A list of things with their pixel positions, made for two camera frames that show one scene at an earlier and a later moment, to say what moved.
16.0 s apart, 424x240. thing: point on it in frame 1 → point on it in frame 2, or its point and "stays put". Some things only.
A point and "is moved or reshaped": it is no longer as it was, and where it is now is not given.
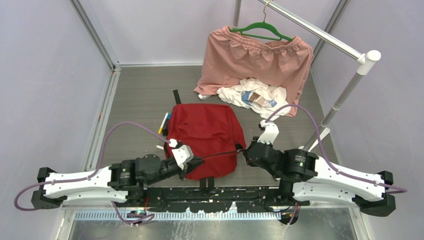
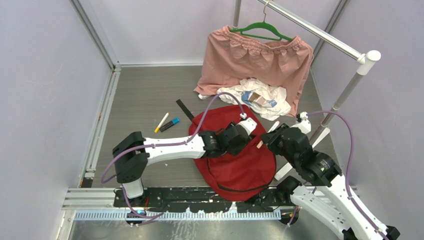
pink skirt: x=231 y=57 stays put
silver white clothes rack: x=365 y=59 stays put
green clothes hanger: x=263 y=25 stays put
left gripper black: x=189 y=166 → x=235 y=150
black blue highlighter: x=165 y=128 is moved or reshaped
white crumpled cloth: x=263 y=99 stays put
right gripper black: x=250 y=162 → x=269 y=139
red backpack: x=212 y=132 is moved or reshaped
